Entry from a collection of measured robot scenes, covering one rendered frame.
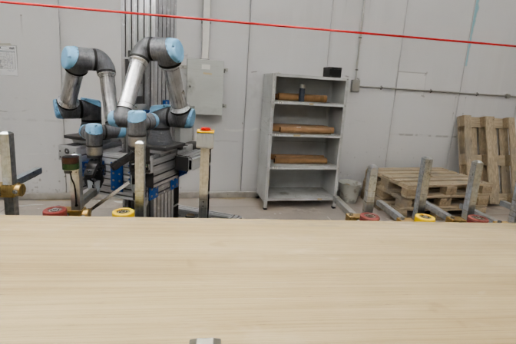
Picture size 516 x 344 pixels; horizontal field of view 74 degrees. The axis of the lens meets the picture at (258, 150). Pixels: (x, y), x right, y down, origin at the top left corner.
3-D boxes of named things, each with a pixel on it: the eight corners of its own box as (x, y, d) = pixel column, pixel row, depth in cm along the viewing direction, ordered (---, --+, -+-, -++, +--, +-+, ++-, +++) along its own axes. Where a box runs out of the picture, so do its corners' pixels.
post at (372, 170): (355, 262, 163) (368, 163, 154) (362, 262, 163) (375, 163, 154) (358, 266, 160) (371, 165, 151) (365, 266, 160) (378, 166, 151)
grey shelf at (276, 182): (255, 197, 440) (263, 73, 411) (321, 196, 460) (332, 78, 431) (263, 210, 397) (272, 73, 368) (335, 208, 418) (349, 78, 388)
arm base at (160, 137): (156, 140, 214) (156, 124, 212) (177, 143, 210) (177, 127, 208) (140, 143, 200) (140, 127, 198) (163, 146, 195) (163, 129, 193)
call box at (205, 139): (196, 147, 146) (197, 128, 144) (213, 147, 146) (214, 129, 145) (196, 150, 139) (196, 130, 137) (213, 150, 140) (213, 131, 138)
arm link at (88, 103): (104, 120, 216) (104, 98, 214) (81, 120, 208) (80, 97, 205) (98, 117, 225) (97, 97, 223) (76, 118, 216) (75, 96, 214)
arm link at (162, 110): (154, 124, 209) (154, 102, 207) (175, 127, 208) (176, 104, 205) (145, 127, 198) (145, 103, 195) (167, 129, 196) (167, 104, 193)
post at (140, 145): (137, 248, 149) (137, 140, 140) (145, 248, 150) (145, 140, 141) (135, 253, 146) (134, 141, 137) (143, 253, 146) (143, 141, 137)
